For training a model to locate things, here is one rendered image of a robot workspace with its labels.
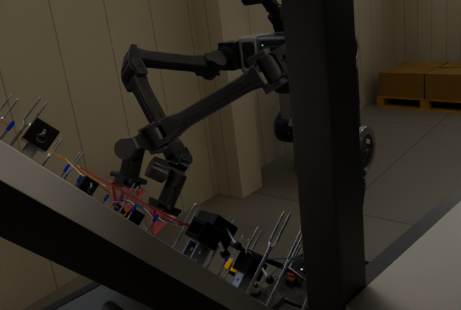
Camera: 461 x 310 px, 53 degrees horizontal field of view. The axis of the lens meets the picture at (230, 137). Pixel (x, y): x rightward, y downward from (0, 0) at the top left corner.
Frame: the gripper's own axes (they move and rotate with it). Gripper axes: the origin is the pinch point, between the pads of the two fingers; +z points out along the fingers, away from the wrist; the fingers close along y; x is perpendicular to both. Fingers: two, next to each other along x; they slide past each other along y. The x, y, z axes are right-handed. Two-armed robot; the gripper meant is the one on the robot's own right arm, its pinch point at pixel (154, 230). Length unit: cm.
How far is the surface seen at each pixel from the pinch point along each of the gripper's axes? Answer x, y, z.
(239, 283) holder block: -37, 64, -2
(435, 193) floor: 278, -14, -101
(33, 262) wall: 67, -162, 56
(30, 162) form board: -90, 86, -8
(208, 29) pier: 122, -169, -151
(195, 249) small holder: -56, 69, -5
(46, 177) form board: -89, 86, -7
